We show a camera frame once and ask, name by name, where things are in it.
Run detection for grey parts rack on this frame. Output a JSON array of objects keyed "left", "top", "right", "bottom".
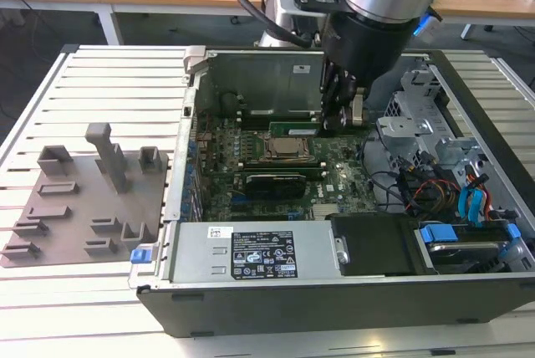
[{"left": 0, "top": 121, "right": 173, "bottom": 269}]

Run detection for blue flat wire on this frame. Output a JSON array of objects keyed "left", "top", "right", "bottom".
[{"left": 457, "top": 185, "right": 491, "bottom": 228}]

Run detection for black open PC case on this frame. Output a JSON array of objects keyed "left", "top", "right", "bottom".
[{"left": 129, "top": 44, "right": 535, "bottom": 339}]

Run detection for silver metal drive cage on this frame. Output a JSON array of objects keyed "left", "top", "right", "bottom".
[{"left": 374, "top": 68, "right": 494, "bottom": 192}]

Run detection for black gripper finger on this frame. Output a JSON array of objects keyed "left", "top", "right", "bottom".
[
  {"left": 342, "top": 76, "right": 369, "bottom": 128},
  {"left": 319, "top": 60, "right": 351, "bottom": 132}
]

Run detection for green motherboard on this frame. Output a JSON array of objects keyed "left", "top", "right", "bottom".
[{"left": 192, "top": 111, "right": 388, "bottom": 222}]

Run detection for orange and yellow wire bundle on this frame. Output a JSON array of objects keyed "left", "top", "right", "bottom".
[{"left": 417, "top": 180, "right": 461, "bottom": 217}]

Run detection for silver CPU in socket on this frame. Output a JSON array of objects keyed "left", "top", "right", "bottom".
[{"left": 261, "top": 131, "right": 313, "bottom": 162}]

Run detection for black graphics card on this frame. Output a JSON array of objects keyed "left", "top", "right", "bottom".
[{"left": 245, "top": 171, "right": 307, "bottom": 199}]

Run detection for silver power supply unit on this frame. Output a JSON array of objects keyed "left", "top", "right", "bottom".
[{"left": 166, "top": 220, "right": 350, "bottom": 284}]

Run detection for pale grey case bracket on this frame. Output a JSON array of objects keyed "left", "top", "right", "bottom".
[{"left": 182, "top": 44, "right": 206, "bottom": 75}]

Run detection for black plastic air shroud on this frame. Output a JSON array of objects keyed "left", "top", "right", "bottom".
[{"left": 329, "top": 212, "right": 424, "bottom": 278}]

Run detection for black RAM slots with clips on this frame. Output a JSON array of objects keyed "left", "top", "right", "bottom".
[
  {"left": 236, "top": 107, "right": 322, "bottom": 133},
  {"left": 238, "top": 157, "right": 328, "bottom": 180}
]

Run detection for silver finned heatsink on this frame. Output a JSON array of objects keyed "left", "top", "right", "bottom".
[{"left": 311, "top": 203, "right": 338, "bottom": 220}]

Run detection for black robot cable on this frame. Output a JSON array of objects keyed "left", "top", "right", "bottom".
[{"left": 227, "top": 0, "right": 313, "bottom": 49}]

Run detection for hard disk in blue carrier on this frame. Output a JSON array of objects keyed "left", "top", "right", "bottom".
[{"left": 413, "top": 212, "right": 522, "bottom": 276}]

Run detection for green RAM stick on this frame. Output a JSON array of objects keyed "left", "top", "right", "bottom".
[{"left": 268, "top": 120, "right": 322, "bottom": 136}]

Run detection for black cable bundle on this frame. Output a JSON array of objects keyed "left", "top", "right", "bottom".
[{"left": 359, "top": 125, "right": 423, "bottom": 213}]

